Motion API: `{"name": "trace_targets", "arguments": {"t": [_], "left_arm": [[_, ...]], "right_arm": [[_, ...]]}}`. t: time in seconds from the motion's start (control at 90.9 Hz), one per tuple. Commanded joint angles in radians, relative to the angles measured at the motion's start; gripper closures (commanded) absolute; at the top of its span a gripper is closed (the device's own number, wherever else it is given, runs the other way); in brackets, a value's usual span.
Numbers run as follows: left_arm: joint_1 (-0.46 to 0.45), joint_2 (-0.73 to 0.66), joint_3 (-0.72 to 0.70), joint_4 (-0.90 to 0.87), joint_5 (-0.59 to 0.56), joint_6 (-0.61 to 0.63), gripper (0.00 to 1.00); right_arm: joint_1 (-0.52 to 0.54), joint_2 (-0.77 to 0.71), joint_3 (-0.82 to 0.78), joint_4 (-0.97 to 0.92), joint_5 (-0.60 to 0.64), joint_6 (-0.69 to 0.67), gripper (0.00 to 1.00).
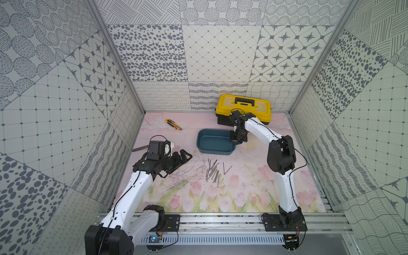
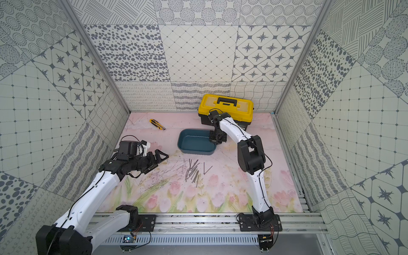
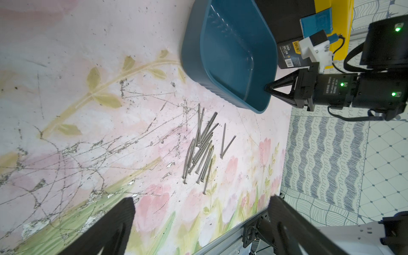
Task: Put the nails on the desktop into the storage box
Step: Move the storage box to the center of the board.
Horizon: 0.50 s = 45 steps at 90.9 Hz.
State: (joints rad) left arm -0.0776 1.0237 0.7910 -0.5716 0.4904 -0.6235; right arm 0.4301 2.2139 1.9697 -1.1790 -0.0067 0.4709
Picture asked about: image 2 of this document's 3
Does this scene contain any teal plastic storage box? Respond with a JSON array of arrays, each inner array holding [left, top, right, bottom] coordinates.
[[177, 129, 216, 155]]

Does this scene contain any steel nail apart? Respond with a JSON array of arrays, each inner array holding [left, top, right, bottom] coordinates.
[[203, 163, 213, 175]]

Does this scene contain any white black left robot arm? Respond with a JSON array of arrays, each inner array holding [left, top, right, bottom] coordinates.
[[36, 140, 169, 255]]

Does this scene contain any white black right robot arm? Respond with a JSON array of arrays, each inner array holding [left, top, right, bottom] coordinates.
[[208, 109, 275, 227]]

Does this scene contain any yellow black utility knife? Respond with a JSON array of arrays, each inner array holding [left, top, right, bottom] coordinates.
[[149, 119, 166, 130]]

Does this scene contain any yellow black toolbox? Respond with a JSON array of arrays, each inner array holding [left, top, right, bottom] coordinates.
[[198, 94, 254, 130]]

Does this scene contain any steel nail pile middle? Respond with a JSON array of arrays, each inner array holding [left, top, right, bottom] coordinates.
[[190, 160, 200, 179]]

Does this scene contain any steel nail pile right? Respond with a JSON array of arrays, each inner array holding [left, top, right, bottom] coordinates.
[[191, 170, 200, 183]]

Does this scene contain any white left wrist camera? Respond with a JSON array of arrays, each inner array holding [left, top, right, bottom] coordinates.
[[137, 140, 151, 157]]

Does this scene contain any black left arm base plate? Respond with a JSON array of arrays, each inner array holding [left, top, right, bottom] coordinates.
[[126, 214, 157, 233]]

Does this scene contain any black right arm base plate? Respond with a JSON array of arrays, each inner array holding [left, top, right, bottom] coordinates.
[[236, 213, 283, 232]]

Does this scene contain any white perforated cable duct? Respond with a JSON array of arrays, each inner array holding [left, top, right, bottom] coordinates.
[[102, 234, 258, 245]]

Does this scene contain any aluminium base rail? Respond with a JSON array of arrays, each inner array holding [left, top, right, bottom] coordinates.
[[65, 211, 329, 236]]

